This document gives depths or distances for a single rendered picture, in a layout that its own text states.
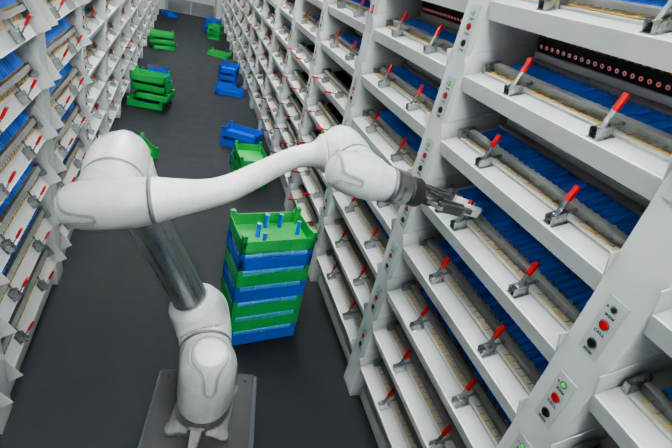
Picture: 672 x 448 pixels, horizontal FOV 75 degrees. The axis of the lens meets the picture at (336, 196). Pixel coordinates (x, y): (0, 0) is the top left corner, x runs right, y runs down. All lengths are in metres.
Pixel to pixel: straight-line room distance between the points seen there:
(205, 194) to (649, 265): 0.81
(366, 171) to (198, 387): 0.73
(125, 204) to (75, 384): 1.08
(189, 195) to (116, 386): 1.08
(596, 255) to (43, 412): 1.69
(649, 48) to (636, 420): 0.62
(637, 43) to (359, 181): 0.56
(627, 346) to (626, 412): 0.12
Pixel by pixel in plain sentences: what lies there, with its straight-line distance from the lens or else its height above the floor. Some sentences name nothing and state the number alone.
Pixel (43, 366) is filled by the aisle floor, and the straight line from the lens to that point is 2.00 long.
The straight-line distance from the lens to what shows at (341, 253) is 2.01.
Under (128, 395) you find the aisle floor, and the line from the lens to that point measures 1.87.
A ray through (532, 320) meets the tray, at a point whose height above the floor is 0.93.
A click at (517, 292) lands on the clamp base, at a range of 1.07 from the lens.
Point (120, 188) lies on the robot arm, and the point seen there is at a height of 1.01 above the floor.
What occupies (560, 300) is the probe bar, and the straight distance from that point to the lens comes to 1.06.
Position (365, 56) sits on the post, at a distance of 1.91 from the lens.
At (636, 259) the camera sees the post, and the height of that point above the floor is 1.17.
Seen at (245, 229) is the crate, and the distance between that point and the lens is 1.81.
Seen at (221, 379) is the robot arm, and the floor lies 0.45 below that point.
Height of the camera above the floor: 1.47
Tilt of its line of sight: 27 degrees down
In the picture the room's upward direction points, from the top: 14 degrees clockwise
